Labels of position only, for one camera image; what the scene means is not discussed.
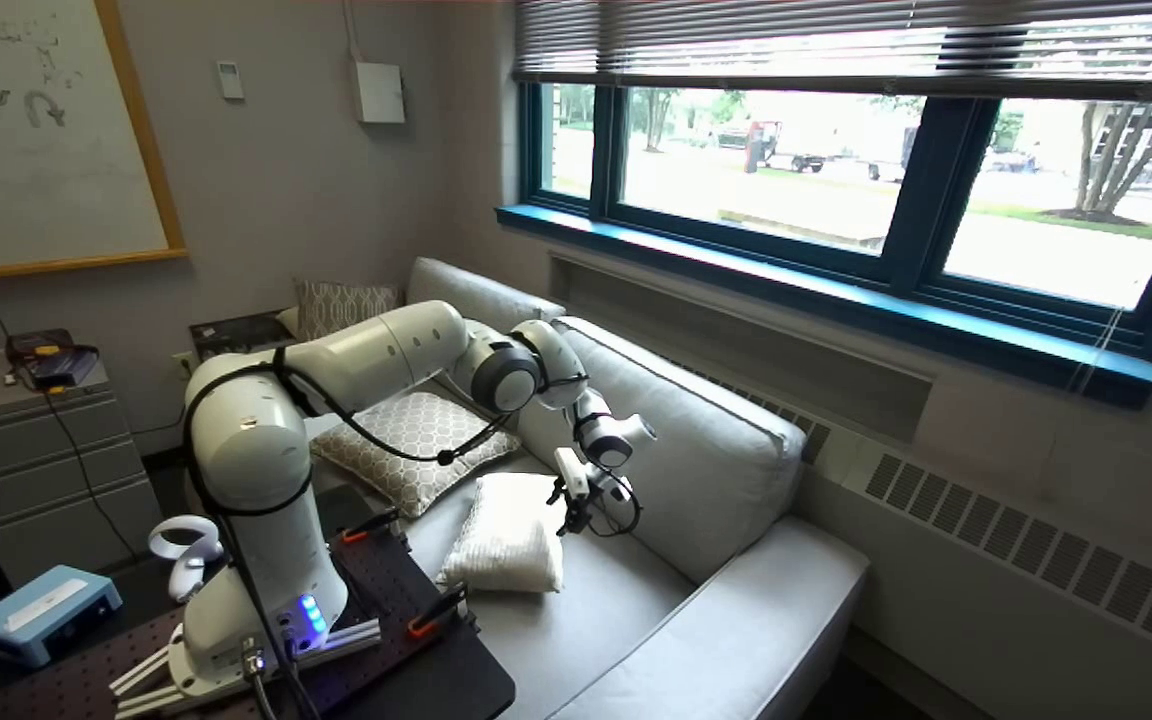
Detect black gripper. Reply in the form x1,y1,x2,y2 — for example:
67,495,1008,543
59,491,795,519
549,463,647,540

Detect small white ribbed pillow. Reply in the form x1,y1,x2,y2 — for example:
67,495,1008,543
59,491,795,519
433,467,573,599

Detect beige octagon patterned pillow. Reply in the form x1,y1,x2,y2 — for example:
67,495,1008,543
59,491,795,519
306,386,528,523

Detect grey fabric sofa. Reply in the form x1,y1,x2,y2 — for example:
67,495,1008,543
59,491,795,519
287,253,875,720

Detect orange black clamp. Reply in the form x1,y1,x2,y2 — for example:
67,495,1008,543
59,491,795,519
332,514,400,551
400,586,477,645

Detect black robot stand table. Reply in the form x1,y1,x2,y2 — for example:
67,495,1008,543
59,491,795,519
0,516,520,720

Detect small patterned cushion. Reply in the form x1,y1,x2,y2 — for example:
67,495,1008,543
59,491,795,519
287,277,402,339

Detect black box behind sofa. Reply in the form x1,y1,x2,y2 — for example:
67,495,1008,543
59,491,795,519
183,307,301,363

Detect white mug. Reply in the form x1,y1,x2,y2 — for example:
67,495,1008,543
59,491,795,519
145,514,228,610

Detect white truck outside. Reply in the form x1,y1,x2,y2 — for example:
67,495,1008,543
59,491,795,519
739,114,875,181

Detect teal framed wide window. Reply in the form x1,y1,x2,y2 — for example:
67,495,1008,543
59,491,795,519
490,71,1152,414

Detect black device with orange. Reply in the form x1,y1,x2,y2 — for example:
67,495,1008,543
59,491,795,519
4,324,112,397

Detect blue plastic box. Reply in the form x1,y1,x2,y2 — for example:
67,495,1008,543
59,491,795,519
0,561,128,672

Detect grey filing cabinet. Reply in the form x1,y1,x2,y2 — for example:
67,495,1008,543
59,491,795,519
0,350,167,591

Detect grey window blinds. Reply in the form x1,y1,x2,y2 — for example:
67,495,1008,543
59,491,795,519
506,0,1152,105

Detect wood framed whiteboard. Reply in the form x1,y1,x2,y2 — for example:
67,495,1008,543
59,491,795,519
0,0,192,293

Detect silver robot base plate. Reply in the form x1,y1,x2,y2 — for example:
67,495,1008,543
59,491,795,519
108,614,387,712

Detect white wall box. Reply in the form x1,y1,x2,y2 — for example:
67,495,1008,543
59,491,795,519
351,56,412,131

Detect wall radiator vent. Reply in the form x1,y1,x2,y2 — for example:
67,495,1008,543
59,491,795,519
789,409,1152,670

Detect white wall thermostat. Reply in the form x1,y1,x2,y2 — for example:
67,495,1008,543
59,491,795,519
212,56,252,109

